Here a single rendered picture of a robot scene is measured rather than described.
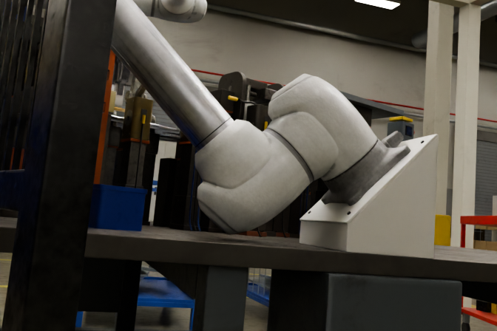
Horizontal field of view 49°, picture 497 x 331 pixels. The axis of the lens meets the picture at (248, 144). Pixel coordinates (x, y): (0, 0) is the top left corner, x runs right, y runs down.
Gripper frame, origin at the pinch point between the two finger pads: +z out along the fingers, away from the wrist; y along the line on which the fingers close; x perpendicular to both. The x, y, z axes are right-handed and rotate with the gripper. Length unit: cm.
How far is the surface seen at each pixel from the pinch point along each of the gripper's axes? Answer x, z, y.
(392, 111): -81, -7, -40
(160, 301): -115, 90, 160
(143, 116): 0.4, 8.5, -20.8
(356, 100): -63, -7, -40
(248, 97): -33.4, -3.9, -22.6
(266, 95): -38.1, -5.0, -25.5
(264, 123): -32.1, 5.5, -33.1
